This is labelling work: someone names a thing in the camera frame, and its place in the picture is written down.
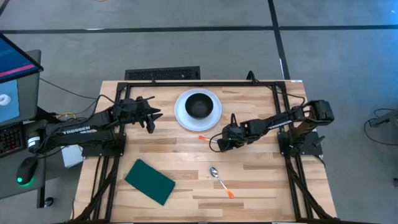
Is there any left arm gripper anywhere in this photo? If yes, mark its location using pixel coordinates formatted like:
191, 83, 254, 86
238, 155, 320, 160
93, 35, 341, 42
113, 95, 164, 126

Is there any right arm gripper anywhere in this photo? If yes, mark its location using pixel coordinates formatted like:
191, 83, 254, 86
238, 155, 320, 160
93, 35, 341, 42
216, 121, 251, 153

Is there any fork with orange handle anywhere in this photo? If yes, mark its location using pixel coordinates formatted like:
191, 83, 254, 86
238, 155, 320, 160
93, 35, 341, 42
198, 135, 218, 144

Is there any spoon with orange handle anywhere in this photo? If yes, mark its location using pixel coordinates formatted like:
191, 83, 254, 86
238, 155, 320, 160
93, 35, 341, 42
209, 166, 235, 199

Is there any dark round bowl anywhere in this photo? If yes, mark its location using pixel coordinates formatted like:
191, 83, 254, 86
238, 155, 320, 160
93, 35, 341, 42
184, 92, 215, 119

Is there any white round plate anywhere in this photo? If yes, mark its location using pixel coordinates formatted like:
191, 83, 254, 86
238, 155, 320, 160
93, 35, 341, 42
174, 88, 223, 132

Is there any black floor vent grille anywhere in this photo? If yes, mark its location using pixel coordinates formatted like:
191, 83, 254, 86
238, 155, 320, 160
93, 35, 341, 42
124, 65, 201, 81

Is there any dark green folded napkin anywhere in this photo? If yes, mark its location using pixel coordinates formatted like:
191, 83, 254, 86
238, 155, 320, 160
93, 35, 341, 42
124, 159, 177, 207

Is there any small white box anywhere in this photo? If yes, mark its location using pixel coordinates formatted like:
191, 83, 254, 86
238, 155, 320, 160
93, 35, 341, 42
60, 144, 84, 169

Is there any grey framed monitor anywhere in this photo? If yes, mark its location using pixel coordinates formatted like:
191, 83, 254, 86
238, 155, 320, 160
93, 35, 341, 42
0, 49, 42, 127

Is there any black computer mouse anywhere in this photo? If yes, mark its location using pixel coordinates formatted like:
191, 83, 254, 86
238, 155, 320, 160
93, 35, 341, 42
16, 156, 39, 186

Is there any black backlit keyboard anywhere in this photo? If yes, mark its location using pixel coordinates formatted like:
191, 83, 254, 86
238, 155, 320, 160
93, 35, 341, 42
0, 124, 25, 157

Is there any tilted blue screen monitor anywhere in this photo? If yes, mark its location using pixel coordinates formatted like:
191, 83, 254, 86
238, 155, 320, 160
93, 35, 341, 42
0, 33, 44, 84

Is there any grey computer desk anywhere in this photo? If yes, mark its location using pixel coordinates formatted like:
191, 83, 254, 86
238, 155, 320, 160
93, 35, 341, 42
0, 107, 63, 208

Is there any grey stand foot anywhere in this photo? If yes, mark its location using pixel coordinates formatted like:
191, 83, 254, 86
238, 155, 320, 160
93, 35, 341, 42
369, 110, 398, 128

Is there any black metal table frame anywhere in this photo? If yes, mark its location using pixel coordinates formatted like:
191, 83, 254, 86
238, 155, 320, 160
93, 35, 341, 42
73, 79, 340, 224

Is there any yellow cable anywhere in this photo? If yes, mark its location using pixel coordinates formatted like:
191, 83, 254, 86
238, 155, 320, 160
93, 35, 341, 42
57, 111, 77, 121

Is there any thin black cable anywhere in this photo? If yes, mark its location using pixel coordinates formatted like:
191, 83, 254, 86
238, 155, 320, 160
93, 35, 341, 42
39, 77, 99, 101

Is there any black floor cable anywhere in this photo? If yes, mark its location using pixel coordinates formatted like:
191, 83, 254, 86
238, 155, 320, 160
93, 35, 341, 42
363, 108, 398, 146

